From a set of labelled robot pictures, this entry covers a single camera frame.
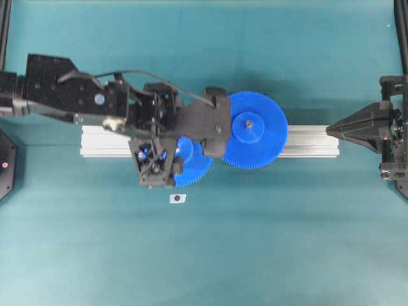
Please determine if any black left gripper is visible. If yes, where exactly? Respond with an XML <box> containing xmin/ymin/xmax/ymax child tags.
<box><xmin>126</xmin><ymin>82</ymin><xmax>184</xmax><ymax>187</ymax></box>

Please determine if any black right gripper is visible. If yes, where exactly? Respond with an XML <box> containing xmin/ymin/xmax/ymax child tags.
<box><xmin>326</xmin><ymin>75</ymin><xmax>407</xmax><ymax>182</ymax></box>

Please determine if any small blue plastic gear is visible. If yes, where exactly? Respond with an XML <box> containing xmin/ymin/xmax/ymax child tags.
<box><xmin>175</xmin><ymin>136</ymin><xmax>213</xmax><ymax>187</ymax></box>

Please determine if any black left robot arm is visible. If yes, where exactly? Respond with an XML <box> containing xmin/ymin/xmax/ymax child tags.
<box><xmin>1</xmin><ymin>54</ymin><xmax>183</xmax><ymax>187</ymax></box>

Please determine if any large blue plastic gear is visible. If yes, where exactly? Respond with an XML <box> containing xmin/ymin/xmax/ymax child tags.
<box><xmin>222</xmin><ymin>91</ymin><xmax>289</xmax><ymax>170</ymax></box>

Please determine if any small white marker sticker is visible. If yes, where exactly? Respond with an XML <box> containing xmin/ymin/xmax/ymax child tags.
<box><xmin>169</xmin><ymin>194</ymin><xmax>187</xmax><ymax>204</ymax></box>

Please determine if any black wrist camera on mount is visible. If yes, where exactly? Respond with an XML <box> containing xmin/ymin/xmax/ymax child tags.
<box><xmin>173</xmin><ymin>87</ymin><xmax>231</xmax><ymax>158</ymax></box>

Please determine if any silver aluminium extrusion rail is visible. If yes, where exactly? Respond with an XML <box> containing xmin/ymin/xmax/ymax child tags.
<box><xmin>80</xmin><ymin>125</ymin><xmax>340</xmax><ymax>158</ymax></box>

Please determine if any black camera cable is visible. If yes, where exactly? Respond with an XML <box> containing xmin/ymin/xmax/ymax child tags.
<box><xmin>57</xmin><ymin>69</ymin><xmax>217</xmax><ymax>107</ymax></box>

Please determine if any black right frame post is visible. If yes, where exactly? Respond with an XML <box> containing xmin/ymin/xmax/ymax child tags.
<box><xmin>394</xmin><ymin>0</ymin><xmax>407</xmax><ymax>75</ymax></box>

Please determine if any black frame post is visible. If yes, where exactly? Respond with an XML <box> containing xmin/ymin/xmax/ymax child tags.
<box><xmin>0</xmin><ymin>0</ymin><xmax>12</xmax><ymax>70</ymax></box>
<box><xmin>394</xmin><ymin>0</ymin><xmax>407</xmax><ymax>75</ymax></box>

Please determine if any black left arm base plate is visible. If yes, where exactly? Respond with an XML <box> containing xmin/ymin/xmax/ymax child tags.
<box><xmin>0</xmin><ymin>130</ymin><xmax>17</xmax><ymax>200</ymax></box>

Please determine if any black left frame post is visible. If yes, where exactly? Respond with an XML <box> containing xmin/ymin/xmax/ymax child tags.
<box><xmin>0</xmin><ymin>0</ymin><xmax>12</xmax><ymax>70</ymax></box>

